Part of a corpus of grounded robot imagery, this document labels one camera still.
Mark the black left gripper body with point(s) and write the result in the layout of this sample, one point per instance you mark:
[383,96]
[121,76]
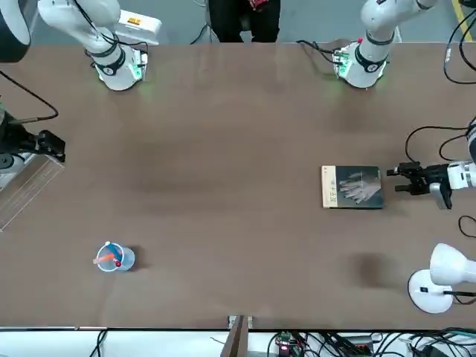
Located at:
[433,178]

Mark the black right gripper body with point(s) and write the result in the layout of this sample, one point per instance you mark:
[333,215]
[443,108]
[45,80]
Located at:
[16,141]

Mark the dark teal hand-cover book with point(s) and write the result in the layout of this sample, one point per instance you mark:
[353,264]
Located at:
[357,186]

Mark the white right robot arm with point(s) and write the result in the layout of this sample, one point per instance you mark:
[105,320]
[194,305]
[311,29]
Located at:
[111,67]

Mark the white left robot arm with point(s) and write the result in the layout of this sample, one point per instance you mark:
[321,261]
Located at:
[368,56]

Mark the clear acrylic storage rack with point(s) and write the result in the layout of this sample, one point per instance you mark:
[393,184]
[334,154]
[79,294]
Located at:
[26,186]

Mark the white desk lamp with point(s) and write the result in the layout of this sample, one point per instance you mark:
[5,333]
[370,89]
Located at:
[446,264]

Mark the red pen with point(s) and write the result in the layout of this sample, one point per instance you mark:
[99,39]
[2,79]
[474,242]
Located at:
[106,257]

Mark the blue pen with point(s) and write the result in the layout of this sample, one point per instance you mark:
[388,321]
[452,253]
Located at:
[116,253]

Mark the clear plastic pen cup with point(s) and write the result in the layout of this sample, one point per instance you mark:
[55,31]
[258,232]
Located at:
[128,260]

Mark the white box with yellow label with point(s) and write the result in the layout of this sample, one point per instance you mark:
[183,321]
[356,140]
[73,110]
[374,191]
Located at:
[148,28]

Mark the person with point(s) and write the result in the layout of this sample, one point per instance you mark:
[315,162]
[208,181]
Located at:
[230,22]

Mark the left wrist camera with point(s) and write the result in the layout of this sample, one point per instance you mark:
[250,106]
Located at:
[442,197]

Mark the aluminium divider post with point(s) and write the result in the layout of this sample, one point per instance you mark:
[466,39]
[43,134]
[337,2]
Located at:
[238,338]

